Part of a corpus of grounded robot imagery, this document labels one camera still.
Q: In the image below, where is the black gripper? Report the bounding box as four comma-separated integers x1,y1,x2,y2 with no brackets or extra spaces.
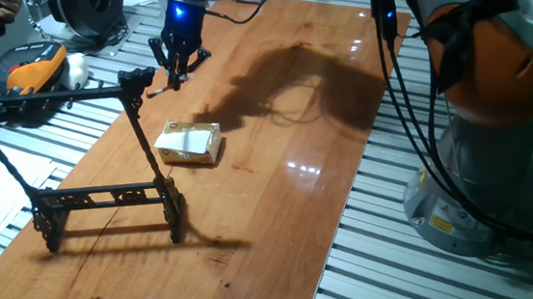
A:
145,0,217,93

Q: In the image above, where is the black ornate pen rack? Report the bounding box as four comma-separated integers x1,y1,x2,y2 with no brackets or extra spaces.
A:
0,64,191,260

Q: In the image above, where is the person hand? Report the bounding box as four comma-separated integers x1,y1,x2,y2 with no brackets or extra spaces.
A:
0,0,25,25

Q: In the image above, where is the gold white paper box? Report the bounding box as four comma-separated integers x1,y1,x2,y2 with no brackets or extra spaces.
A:
151,115,226,170

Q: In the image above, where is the white crumpled cloth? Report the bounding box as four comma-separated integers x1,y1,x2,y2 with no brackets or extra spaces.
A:
57,52,92,90

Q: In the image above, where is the black round spool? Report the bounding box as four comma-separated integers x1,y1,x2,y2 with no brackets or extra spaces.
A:
46,0,129,43

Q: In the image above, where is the orange black teach pendant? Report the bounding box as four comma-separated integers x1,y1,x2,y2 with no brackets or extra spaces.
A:
0,40,72,100

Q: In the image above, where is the brown wooden board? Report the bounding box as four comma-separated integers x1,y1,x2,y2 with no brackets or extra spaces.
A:
0,0,437,299

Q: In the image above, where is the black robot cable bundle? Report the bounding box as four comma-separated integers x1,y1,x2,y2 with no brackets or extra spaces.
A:
204,0,533,273

